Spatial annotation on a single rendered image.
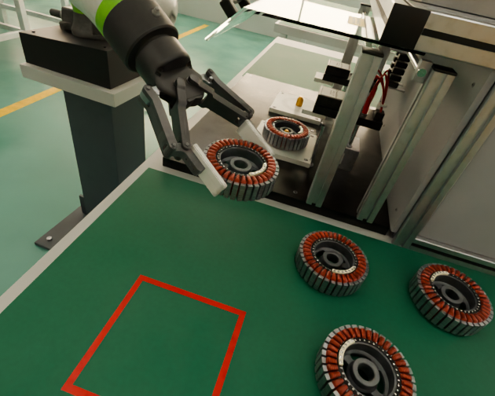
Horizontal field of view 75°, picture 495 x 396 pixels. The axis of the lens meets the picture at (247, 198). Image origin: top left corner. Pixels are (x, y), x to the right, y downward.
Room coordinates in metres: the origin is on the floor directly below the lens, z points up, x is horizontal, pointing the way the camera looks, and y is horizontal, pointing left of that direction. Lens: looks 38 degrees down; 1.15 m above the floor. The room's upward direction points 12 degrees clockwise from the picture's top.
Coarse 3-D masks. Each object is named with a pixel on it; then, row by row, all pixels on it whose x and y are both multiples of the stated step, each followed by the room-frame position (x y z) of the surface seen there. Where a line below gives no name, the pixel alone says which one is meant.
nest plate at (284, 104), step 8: (280, 96) 0.99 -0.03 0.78; (288, 96) 1.01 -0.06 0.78; (296, 96) 1.02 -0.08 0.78; (272, 104) 0.91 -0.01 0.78; (280, 104) 0.93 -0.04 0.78; (288, 104) 0.94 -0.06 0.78; (280, 112) 0.88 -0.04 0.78; (288, 112) 0.88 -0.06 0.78; (296, 112) 0.89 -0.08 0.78; (304, 120) 0.87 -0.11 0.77; (312, 120) 0.87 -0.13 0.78; (320, 120) 0.88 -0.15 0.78
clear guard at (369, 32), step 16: (272, 0) 0.68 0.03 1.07; (288, 0) 0.73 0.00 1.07; (240, 16) 0.60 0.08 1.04; (272, 16) 0.54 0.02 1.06; (288, 16) 0.55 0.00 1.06; (304, 16) 0.58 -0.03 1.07; (320, 16) 0.62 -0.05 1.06; (336, 16) 0.66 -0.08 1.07; (368, 16) 0.75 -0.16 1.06; (336, 32) 0.53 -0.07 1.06; (352, 32) 0.54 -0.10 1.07; (368, 32) 0.57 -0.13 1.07; (400, 48) 0.52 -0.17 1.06
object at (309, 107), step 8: (320, 88) 0.72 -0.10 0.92; (328, 88) 0.73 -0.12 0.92; (320, 96) 0.67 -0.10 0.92; (328, 96) 0.68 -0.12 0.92; (336, 96) 0.69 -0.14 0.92; (304, 104) 0.71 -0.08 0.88; (312, 104) 0.72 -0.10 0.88; (320, 104) 0.67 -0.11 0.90; (328, 104) 0.67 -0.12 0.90; (336, 104) 0.67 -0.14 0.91; (304, 112) 0.68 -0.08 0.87; (312, 112) 0.68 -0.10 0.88; (320, 112) 0.67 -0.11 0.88; (328, 112) 0.67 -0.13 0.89; (336, 112) 0.67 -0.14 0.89; (368, 112) 0.70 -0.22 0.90; (360, 120) 0.66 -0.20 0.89; (368, 120) 0.66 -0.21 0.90; (376, 128) 0.65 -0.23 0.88; (352, 136) 0.67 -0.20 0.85
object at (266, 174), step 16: (224, 144) 0.42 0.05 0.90; (240, 144) 0.43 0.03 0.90; (256, 144) 0.44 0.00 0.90; (224, 160) 0.41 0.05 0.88; (240, 160) 0.41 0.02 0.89; (256, 160) 0.42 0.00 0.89; (272, 160) 0.41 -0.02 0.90; (224, 176) 0.35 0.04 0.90; (240, 176) 0.36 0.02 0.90; (256, 176) 0.37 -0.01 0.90; (272, 176) 0.38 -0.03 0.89; (224, 192) 0.34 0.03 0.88; (240, 192) 0.34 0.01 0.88; (256, 192) 0.35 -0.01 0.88
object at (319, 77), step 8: (328, 64) 0.92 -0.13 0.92; (336, 64) 0.94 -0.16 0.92; (344, 64) 0.95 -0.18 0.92; (320, 72) 0.98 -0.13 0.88; (328, 72) 0.91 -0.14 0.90; (336, 72) 0.91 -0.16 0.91; (344, 72) 0.91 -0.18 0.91; (320, 80) 0.92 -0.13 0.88; (328, 80) 0.91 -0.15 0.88; (336, 80) 0.91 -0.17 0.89; (344, 80) 0.90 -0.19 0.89
